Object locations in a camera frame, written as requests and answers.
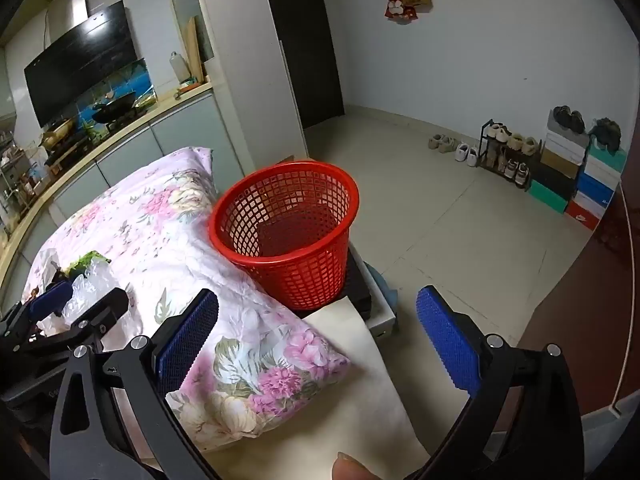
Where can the grey kitchen cabinet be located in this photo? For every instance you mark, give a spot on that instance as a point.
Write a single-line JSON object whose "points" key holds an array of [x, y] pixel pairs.
{"points": [[170, 130]]}

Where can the black shoe rack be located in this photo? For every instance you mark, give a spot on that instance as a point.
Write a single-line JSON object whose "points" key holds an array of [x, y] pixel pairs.
{"points": [[484, 140]]}

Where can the clear plastic bag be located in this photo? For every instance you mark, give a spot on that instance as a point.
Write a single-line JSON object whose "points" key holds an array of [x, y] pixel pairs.
{"points": [[92, 282]]}

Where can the beige sneaker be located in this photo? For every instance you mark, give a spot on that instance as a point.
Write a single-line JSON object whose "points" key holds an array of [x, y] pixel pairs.
{"points": [[446, 145], [436, 141]]}

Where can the golden frying pan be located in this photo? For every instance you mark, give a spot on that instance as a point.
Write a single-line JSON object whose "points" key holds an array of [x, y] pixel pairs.
{"points": [[57, 132]]}

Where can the white sneaker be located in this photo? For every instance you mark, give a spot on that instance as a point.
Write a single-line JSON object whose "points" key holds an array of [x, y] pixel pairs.
{"points": [[462, 152], [474, 156]]}

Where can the black wok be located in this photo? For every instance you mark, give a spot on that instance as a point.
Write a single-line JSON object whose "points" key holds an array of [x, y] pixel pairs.
{"points": [[115, 107]]}

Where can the black range hood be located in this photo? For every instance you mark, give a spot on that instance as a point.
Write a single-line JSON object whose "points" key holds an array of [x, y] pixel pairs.
{"points": [[80, 60]]}

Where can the stack of shoe boxes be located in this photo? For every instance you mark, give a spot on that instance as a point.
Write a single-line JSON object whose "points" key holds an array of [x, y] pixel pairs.
{"points": [[590, 190]]}

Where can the grey-blue cloth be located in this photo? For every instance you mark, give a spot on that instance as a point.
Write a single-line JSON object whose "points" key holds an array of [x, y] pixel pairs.
{"points": [[387, 280]]}

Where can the black gas stove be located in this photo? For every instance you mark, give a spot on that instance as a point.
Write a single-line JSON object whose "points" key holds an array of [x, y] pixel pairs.
{"points": [[70, 149]]}

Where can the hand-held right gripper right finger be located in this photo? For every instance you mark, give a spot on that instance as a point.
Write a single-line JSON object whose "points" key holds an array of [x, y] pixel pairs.
{"points": [[447, 345]]}

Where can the brown wooden panel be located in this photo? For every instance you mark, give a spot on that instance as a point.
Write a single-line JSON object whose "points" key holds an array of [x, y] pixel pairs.
{"points": [[595, 285]]}

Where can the pink floral blanket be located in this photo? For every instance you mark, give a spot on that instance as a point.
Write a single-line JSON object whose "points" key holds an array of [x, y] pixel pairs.
{"points": [[165, 240]]}

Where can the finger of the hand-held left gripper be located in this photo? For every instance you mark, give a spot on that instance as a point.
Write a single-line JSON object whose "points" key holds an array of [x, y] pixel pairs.
{"points": [[102, 310], [50, 300]]}

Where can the white flat box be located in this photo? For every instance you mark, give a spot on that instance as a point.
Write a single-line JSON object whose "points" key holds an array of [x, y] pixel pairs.
{"points": [[382, 317]]}

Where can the person's right hand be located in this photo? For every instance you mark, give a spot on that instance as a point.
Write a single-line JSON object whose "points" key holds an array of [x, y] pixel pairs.
{"points": [[352, 467]]}

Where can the dark green shoe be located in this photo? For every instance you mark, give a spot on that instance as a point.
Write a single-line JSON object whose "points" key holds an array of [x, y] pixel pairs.
{"points": [[599, 131], [612, 137]]}

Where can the cluster of assorted shoes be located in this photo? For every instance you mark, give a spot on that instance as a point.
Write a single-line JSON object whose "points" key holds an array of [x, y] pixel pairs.
{"points": [[522, 146]]}

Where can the red plastic mesh basket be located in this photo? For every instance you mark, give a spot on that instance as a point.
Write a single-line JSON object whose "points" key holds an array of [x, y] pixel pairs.
{"points": [[300, 280]]}

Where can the red hanging bag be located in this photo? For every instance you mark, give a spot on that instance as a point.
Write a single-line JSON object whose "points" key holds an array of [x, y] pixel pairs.
{"points": [[397, 10]]}

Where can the green snack packet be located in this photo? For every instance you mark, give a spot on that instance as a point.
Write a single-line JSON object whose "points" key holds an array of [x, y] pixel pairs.
{"points": [[85, 261]]}

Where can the black flat box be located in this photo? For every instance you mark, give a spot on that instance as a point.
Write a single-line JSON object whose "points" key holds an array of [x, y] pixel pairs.
{"points": [[357, 285]]}

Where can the clear plastic bottle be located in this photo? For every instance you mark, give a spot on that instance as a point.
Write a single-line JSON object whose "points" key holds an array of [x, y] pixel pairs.
{"points": [[176, 67]]}

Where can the black shoe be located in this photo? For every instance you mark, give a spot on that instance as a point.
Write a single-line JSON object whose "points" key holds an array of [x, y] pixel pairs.
{"points": [[577, 121], [562, 115]]}

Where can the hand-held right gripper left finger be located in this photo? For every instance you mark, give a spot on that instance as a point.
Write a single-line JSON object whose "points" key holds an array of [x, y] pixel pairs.
{"points": [[187, 340]]}

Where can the metal kitchen rack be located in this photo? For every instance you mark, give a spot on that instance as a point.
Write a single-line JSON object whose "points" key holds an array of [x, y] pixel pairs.
{"points": [[12, 170]]}

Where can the dark wooden door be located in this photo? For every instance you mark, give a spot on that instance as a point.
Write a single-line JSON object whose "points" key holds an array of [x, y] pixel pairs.
{"points": [[305, 35]]}

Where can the wooden cutting board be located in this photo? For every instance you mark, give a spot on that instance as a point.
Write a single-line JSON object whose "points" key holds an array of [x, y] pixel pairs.
{"points": [[192, 50]]}

